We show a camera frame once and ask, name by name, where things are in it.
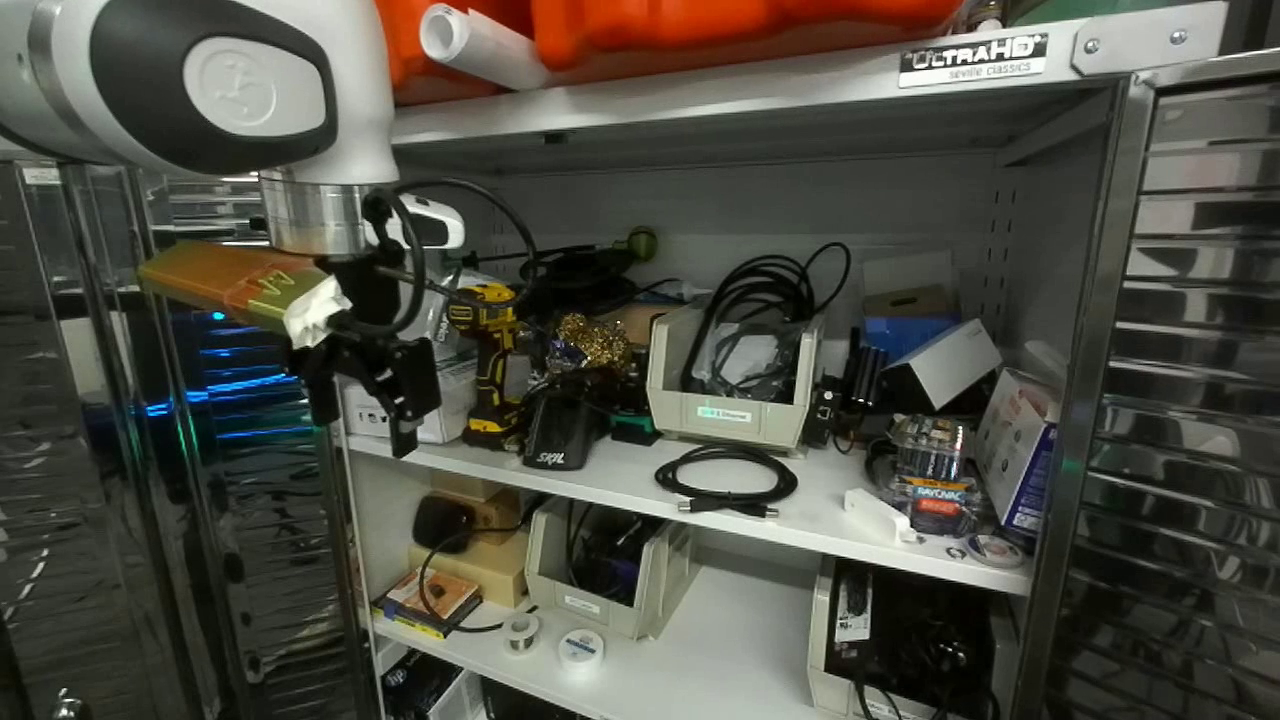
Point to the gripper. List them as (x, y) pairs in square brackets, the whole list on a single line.
[(365, 300)]

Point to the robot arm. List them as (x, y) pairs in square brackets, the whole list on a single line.
[(60, 80)]

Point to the beige storage bin with label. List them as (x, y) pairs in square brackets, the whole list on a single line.
[(730, 415)]

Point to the steel storage cabinet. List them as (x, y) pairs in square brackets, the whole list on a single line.
[(750, 110)]

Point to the white cardboard box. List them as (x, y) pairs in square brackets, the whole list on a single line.
[(455, 395)]

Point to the black computer mouse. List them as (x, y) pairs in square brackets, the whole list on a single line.
[(440, 522)]

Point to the black battery charger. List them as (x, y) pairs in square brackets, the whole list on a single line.
[(560, 430)]

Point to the orange and black book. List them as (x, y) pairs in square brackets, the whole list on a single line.
[(430, 598)]

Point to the gold tinsel bundle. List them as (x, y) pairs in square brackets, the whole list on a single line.
[(592, 342)]

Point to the small green box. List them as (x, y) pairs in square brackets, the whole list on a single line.
[(635, 430)]

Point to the steel cabinet door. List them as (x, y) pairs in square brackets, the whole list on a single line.
[(1180, 400), (100, 500)]

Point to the solder spool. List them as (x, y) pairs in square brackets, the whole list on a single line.
[(520, 634)]

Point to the black box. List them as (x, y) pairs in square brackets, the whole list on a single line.
[(420, 685)]

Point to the green ball tool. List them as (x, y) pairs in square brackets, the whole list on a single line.
[(642, 243)]

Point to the white tape roll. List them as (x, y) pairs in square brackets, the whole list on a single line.
[(581, 647)]

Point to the white paper roll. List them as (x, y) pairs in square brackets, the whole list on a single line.
[(485, 45)]

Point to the black electronic device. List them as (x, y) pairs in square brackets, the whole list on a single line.
[(855, 385)]

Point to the orange plastic container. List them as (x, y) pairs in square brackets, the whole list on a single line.
[(700, 25)]

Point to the white plastic piece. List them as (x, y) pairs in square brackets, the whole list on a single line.
[(878, 515)]

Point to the blue box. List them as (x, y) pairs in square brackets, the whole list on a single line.
[(905, 335)]

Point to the pack of batteries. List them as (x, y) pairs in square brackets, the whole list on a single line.
[(930, 475)]

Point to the white and grey box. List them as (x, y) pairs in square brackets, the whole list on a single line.
[(945, 365)]

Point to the large beige bin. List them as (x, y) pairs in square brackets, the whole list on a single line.
[(900, 640)]

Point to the small tape roll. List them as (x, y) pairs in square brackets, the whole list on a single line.
[(995, 550)]

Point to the white and blue carton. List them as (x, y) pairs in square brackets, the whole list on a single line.
[(1015, 450)]

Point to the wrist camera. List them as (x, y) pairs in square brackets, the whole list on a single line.
[(215, 278)]

